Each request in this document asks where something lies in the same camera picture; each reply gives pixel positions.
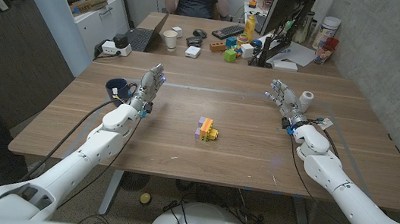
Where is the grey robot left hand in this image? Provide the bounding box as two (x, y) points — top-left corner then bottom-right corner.
(127, 59), (169, 121)

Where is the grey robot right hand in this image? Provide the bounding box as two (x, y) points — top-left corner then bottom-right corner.
(260, 77), (313, 137)

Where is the multicolour lego stack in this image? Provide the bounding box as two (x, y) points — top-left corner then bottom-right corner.
(194, 115), (222, 144)

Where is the white receipt paper roll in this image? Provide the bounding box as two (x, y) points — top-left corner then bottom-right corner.
(297, 90), (316, 114)

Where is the dark blue cup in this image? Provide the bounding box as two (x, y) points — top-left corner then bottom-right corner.
(103, 76), (139, 109)

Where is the white paper cup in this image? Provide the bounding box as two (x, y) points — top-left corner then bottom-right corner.
(160, 29), (179, 53)

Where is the wide white flat box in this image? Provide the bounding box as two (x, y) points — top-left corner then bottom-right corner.
(272, 58), (299, 73)

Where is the dark open laptop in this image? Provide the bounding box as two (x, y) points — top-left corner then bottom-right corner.
(122, 8), (170, 55)

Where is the white paper sheet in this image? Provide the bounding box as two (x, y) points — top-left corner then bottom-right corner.
(266, 36), (319, 68)

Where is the black power adapter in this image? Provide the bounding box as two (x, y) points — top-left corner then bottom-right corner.
(112, 33), (130, 49)

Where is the white power strip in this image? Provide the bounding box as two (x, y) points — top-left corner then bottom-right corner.
(100, 39), (134, 58)

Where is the small white flat box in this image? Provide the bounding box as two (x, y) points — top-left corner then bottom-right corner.
(185, 45), (202, 59)

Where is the small white cube charger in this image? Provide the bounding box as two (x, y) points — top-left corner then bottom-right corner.
(170, 25), (184, 39)

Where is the black folded pouch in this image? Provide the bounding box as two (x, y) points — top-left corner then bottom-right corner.
(185, 35), (203, 48)

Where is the white toy cube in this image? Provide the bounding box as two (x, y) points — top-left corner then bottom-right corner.
(238, 42), (256, 60)

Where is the wooden back desk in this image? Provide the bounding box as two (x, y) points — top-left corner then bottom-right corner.
(133, 9), (348, 79)

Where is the black computer mouse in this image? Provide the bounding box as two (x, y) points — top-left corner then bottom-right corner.
(192, 28), (209, 39)

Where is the green toy cube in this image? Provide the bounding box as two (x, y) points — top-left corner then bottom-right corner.
(223, 48), (238, 64)

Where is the dark drink bottle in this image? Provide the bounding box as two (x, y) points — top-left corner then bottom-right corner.
(294, 8), (317, 46)

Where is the white shelf cabinet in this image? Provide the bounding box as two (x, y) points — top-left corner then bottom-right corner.
(0, 0), (134, 83)

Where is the orange toy brick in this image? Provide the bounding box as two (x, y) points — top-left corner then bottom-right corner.
(208, 39), (228, 54)

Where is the white printed canister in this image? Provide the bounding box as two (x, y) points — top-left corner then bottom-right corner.
(311, 14), (342, 52)

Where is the blue toy cube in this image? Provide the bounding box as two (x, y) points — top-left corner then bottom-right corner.
(225, 35), (238, 50)

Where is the yellow squeeze bottle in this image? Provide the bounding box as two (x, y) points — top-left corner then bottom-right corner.
(242, 13), (258, 44)

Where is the black keyboard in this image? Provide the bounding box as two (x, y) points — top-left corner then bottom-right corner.
(210, 21), (246, 43)

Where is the black round floor fan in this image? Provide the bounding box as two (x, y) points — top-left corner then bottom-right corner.
(119, 171), (151, 194)

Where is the black computer monitor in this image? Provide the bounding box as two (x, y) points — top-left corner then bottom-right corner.
(261, 0), (316, 42)

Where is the brown cardboard box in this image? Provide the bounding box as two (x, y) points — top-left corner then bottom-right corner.
(68, 0), (109, 17)

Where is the yellow ball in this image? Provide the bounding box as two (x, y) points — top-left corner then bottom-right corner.
(138, 191), (153, 206)

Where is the grey table leg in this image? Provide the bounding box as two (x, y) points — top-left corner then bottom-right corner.
(97, 169), (124, 217)
(289, 195), (317, 224)

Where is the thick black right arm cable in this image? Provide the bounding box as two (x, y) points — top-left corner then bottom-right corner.
(304, 117), (345, 159)

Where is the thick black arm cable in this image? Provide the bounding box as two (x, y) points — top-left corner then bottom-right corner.
(18, 87), (126, 194)
(304, 117), (345, 159)

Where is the colourful ring stack toy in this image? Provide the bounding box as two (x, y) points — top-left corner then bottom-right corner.
(236, 33), (250, 47)

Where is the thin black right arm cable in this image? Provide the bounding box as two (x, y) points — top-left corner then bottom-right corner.
(277, 130), (400, 224)

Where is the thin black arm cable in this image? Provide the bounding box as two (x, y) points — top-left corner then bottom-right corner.
(277, 130), (400, 224)
(56, 107), (143, 219)

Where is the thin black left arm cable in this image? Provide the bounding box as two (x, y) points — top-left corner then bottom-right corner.
(56, 107), (143, 219)

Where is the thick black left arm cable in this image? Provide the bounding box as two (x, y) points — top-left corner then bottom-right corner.
(18, 87), (126, 194)

